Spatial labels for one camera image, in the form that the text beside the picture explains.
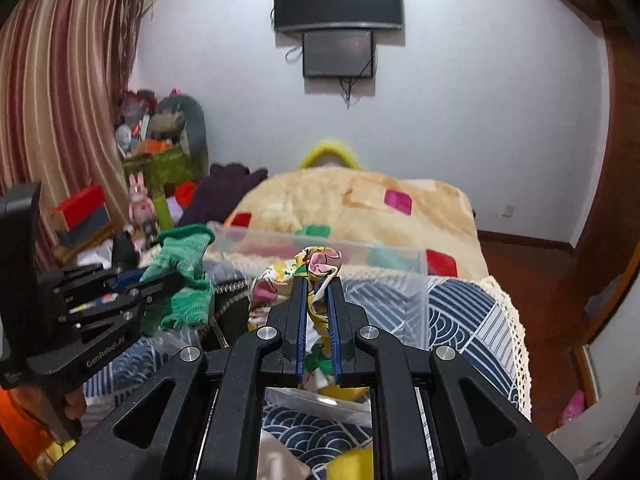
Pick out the clear plastic storage box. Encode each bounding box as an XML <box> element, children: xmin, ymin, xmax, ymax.
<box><xmin>202</xmin><ymin>221</ymin><xmax>431</xmax><ymax>480</ymax></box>

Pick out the dark purple cloth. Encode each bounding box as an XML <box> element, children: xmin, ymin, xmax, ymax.
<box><xmin>177</xmin><ymin>161</ymin><xmax>270</xmax><ymax>228</ymax></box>

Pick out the wooden door frame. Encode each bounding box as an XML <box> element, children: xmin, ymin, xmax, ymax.
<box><xmin>537</xmin><ymin>0</ymin><xmax>640</xmax><ymax>411</ymax></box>

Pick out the blue wave patterned cloth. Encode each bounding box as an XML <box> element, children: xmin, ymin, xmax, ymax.
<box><xmin>82</xmin><ymin>260</ymin><xmax>518</xmax><ymax>480</ymax></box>

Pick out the striped pink curtain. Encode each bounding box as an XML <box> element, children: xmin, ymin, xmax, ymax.
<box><xmin>0</xmin><ymin>0</ymin><xmax>143</xmax><ymax>271</ymax></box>

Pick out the person's left hand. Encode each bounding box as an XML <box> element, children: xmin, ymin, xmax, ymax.
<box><xmin>64</xmin><ymin>389</ymin><xmax>90</xmax><ymax>422</ymax></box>

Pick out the person's left forearm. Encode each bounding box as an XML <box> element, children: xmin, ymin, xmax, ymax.
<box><xmin>0</xmin><ymin>387</ymin><xmax>56</xmax><ymax>466</ymax></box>

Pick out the red cloth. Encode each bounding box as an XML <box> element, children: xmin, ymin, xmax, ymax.
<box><xmin>172</xmin><ymin>182</ymin><xmax>201</xmax><ymax>208</ymax></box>

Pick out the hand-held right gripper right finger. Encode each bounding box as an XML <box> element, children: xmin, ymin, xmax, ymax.
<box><xmin>327</xmin><ymin>277</ymin><xmax>576</xmax><ymax>480</ymax></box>

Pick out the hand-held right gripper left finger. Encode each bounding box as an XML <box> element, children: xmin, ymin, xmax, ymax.
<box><xmin>50</xmin><ymin>278</ymin><xmax>308</xmax><ymax>480</ymax></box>

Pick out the green grey plush toy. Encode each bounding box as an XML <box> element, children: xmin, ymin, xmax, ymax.
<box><xmin>150</xmin><ymin>91</ymin><xmax>210</xmax><ymax>178</ymax></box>

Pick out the pink bunny toy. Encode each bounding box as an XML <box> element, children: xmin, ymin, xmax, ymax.
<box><xmin>127</xmin><ymin>172</ymin><xmax>158</xmax><ymax>233</ymax></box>

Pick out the small black screen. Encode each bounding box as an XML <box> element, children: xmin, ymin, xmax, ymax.
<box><xmin>302</xmin><ymin>30</ymin><xmax>376</xmax><ymax>80</ymax></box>

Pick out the green knitted cloth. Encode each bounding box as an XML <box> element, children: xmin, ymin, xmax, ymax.
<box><xmin>140</xmin><ymin>223</ymin><xmax>217</xmax><ymax>333</ymax></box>

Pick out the cream patterned blanket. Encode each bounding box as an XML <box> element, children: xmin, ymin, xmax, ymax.
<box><xmin>222</xmin><ymin>166</ymin><xmax>488</xmax><ymax>281</ymax></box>

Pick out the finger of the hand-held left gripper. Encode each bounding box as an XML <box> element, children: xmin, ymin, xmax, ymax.
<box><xmin>52</xmin><ymin>265</ymin><xmax>151</xmax><ymax>295</ymax></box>
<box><xmin>60</xmin><ymin>269</ymin><xmax>185</xmax><ymax>333</ymax></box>

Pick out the floral patterned cloth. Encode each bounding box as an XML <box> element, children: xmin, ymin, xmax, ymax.
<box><xmin>247</xmin><ymin>245</ymin><xmax>346</xmax><ymax>396</ymax></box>

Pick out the pink soft toy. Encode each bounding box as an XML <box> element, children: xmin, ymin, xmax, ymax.
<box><xmin>559</xmin><ymin>390</ymin><xmax>587</xmax><ymax>427</ymax></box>

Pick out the yellow soft object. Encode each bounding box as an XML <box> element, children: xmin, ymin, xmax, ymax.
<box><xmin>325</xmin><ymin>447</ymin><xmax>375</xmax><ymax>480</ymax></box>

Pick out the red and grey box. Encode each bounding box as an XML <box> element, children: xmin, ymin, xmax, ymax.
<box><xmin>50</xmin><ymin>185</ymin><xmax>112</xmax><ymax>241</ymax></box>

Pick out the black cable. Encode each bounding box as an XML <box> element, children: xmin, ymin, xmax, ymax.
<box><xmin>340</xmin><ymin>76</ymin><xmax>362</xmax><ymax>110</ymax></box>

